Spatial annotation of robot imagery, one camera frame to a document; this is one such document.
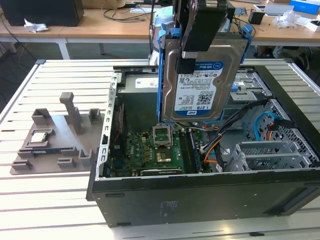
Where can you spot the hard disk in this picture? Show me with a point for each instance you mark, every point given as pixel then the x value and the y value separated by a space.
pixel 200 95

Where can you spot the metal drive cage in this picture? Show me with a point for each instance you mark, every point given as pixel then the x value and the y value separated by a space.
pixel 245 97

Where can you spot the green motherboard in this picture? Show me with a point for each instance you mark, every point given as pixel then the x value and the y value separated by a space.
pixel 140 150

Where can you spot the dark bag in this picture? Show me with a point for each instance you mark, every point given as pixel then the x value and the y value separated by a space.
pixel 303 61

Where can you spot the CPU socket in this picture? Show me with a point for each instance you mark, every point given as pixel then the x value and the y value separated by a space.
pixel 163 157

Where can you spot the installed RAM stick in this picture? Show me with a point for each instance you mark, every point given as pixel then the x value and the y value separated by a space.
pixel 195 152

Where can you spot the long wooden desk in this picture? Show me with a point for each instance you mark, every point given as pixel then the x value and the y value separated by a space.
pixel 85 30

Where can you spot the crumpled white paper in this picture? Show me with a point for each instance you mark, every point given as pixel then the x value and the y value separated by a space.
pixel 35 26

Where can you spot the black case fan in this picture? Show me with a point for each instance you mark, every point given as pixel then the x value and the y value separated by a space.
pixel 117 130

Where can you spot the black RAM slot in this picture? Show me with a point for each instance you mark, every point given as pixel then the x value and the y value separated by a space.
pixel 185 152

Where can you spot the grey power supply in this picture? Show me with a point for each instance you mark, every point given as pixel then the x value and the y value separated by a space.
pixel 140 105

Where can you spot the metal disk bay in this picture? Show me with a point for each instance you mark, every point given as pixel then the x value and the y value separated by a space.
pixel 262 150

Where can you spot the black graphics card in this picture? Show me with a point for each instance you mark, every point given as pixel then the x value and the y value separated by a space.
pixel 162 172

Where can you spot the grey tray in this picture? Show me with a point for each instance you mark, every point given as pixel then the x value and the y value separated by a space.
pixel 275 10

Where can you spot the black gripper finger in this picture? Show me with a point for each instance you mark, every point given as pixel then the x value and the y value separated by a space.
pixel 186 65

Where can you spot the blue carton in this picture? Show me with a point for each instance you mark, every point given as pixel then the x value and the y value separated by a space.
pixel 305 5

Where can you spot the silver CPU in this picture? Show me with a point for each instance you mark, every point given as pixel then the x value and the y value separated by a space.
pixel 38 137

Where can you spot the small wooden desk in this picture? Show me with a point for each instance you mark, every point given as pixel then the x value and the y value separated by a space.
pixel 15 31

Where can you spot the black PC case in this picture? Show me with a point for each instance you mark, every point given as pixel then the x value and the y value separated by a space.
pixel 200 200

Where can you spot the black computer tower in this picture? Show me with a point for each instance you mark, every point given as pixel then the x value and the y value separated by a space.
pixel 50 12

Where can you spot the brown cardboard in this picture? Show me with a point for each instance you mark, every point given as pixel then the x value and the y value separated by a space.
pixel 105 3

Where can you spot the locking lever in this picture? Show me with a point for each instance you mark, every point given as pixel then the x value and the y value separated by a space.
pixel 171 135

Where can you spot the black box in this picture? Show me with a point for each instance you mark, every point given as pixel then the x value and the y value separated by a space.
pixel 231 17

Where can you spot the clear plastic bag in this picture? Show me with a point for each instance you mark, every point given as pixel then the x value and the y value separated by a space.
pixel 285 20

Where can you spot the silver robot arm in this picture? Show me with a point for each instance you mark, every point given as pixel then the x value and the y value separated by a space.
pixel 162 16

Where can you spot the grey parts rack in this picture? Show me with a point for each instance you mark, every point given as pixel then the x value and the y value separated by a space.
pixel 62 135

